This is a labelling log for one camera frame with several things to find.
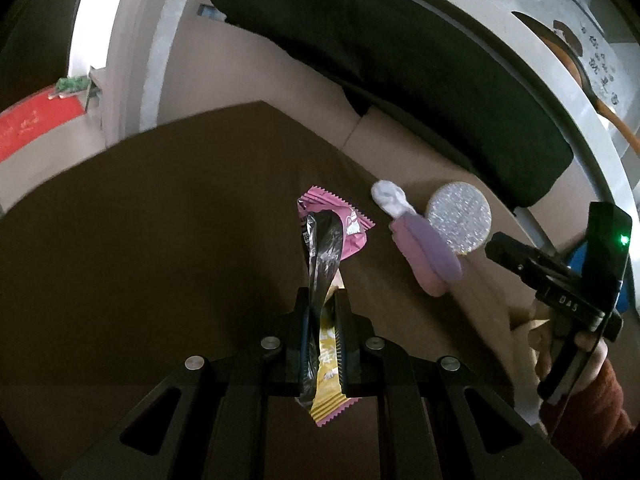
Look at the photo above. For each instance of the black hanging cloth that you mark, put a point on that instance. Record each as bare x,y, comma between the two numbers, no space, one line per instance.
434,70

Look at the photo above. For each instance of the blue hanging towel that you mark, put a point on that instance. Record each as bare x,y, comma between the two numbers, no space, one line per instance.
579,260

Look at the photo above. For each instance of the purple pink sponge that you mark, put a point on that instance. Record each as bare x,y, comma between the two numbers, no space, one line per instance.
434,265

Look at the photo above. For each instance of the silver round cake board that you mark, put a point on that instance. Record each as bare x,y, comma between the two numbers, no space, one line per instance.
461,215

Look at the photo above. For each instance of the yellow pink snack wrapper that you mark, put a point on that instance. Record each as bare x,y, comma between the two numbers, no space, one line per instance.
323,242

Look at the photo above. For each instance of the small white tissue ball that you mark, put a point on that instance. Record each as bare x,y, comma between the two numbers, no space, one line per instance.
391,199

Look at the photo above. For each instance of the brown wok with handle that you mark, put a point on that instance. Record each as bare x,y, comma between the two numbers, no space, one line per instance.
570,61

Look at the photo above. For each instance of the cartoon couple wall sticker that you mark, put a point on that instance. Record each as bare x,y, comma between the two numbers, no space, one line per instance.
573,25

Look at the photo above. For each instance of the small wooden stool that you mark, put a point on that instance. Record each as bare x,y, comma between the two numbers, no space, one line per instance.
97,81

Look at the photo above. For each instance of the pink candy wrapper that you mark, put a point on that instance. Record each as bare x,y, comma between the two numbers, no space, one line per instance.
355,224

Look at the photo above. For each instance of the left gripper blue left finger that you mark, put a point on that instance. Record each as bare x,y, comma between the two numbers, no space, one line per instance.
301,341

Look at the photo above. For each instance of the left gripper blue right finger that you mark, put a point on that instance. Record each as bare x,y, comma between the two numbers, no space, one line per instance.
351,332

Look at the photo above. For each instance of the red sleeve right forearm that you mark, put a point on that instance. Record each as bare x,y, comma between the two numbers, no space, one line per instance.
593,419

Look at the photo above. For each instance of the person's right hand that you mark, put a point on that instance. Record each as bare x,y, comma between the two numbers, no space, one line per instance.
545,340

